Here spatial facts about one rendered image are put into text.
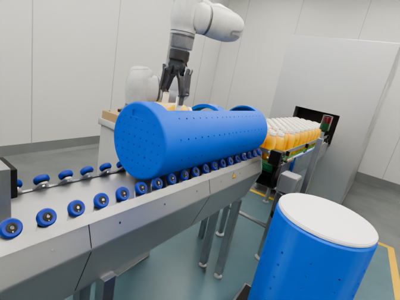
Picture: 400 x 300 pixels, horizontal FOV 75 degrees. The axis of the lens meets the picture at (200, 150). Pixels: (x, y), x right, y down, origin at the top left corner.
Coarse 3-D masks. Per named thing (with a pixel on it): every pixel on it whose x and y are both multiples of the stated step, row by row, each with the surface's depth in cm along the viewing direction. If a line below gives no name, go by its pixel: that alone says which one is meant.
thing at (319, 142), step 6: (318, 138) 177; (318, 144) 178; (318, 150) 178; (312, 156) 181; (312, 162) 181; (312, 168) 182; (306, 174) 185; (306, 180) 185; (306, 186) 186; (300, 192) 189
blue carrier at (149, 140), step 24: (120, 120) 97; (144, 120) 90; (168, 120) 88; (192, 120) 98; (216, 120) 111; (240, 120) 129; (264, 120) 152; (120, 144) 99; (144, 144) 91; (168, 144) 86; (192, 144) 96; (216, 144) 110; (240, 144) 130; (144, 168) 93; (168, 168) 92
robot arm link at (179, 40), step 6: (174, 30) 90; (174, 36) 91; (180, 36) 90; (186, 36) 90; (192, 36) 92; (174, 42) 91; (180, 42) 91; (186, 42) 91; (192, 42) 93; (174, 48) 93; (180, 48) 92; (186, 48) 92; (192, 48) 95
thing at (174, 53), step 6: (174, 54) 93; (180, 54) 92; (186, 54) 93; (174, 60) 96; (180, 60) 94; (186, 60) 94; (168, 66) 98; (174, 66) 97; (180, 66) 95; (186, 66) 95; (174, 72) 97; (180, 72) 95
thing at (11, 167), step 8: (0, 160) 61; (0, 168) 58; (8, 168) 58; (16, 168) 60; (0, 176) 57; (8, 176) 59; (16, 176) 61; (0, 184) 58; (8, 184) 59; (16, 184) 61; (0, 192) 58; (8, 192) 60; (16, 192) 62; (0, 200) 59; (8, 200) 60; (0, 208) 60; (8, 208) 61; (0, 216) 60; (8, 216) 62
